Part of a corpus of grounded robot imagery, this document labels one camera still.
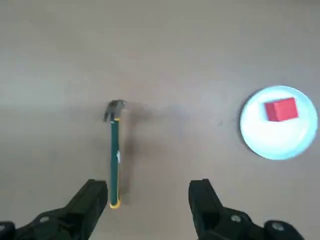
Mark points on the red wooden cube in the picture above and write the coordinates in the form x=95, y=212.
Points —
x=282, y=111

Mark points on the pale blue round plate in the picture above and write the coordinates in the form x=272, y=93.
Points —
x=275, y=140

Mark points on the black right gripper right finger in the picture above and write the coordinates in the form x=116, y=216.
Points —
x=212, y=217

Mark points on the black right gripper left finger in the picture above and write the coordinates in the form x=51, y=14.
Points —
x=75, y=215

